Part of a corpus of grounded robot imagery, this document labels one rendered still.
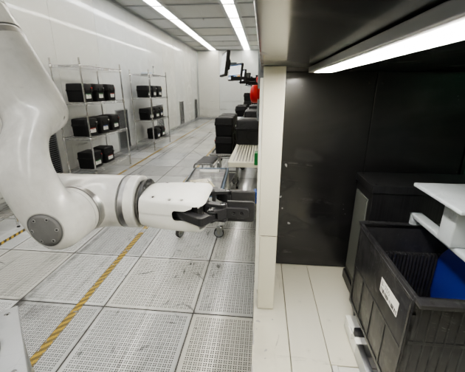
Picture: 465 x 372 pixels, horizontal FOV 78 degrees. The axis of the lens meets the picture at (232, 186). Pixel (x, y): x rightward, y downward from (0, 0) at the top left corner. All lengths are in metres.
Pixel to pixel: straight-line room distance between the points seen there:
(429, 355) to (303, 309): 0.32
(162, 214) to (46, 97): 0.23
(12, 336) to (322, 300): 0.79
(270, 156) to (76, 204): 0.34
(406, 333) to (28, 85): 0.60
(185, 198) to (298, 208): 0.46
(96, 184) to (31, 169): 0.09
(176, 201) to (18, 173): 0.19
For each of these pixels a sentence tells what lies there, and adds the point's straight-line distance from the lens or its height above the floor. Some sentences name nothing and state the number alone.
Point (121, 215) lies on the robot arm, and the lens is 0.46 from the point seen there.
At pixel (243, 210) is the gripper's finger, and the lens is 0.42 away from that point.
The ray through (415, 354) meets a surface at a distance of 0.50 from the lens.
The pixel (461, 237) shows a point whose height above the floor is 1.16.
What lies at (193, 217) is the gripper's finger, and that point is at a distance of 0.40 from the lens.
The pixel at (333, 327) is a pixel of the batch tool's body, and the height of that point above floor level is 0.87.
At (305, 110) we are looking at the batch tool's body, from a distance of 0.76.
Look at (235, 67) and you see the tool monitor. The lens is 5.24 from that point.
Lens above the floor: 1.36
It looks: 19 degrees down
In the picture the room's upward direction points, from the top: straight up
